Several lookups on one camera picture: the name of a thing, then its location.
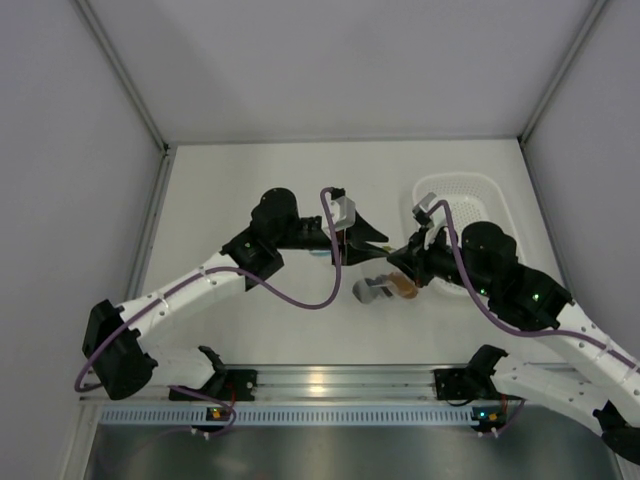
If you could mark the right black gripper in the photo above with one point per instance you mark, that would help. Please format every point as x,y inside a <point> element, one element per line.
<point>406,258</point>

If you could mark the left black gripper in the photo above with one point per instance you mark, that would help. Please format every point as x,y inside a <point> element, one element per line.
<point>358,250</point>

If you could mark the orange fake food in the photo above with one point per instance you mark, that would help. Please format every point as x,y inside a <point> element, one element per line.
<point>401,286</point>

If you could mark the clear zip top bag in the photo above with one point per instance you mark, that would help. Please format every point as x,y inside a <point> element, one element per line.
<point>378,268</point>

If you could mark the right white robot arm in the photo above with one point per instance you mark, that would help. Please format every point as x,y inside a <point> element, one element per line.
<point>527,303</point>

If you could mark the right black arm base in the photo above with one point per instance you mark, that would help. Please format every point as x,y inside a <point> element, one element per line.
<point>453,384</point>

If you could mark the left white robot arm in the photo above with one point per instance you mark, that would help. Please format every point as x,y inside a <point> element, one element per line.
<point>123,343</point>

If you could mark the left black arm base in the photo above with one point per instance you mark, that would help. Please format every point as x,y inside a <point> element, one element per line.
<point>236,384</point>

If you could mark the white perforated plastic basket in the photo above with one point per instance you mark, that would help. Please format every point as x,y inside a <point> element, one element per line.
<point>471,196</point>

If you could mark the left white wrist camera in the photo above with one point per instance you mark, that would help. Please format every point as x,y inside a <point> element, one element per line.
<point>342,211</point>

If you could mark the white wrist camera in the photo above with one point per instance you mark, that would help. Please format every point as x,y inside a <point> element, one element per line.
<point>423,211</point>
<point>342,211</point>

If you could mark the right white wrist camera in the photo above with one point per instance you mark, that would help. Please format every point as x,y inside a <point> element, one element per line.
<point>423,211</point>

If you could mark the aluminium mounting rail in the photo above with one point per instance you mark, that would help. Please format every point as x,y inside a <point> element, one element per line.
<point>344,384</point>

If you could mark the white slotted cable duct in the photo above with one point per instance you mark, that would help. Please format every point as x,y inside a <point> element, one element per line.
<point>254,415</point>

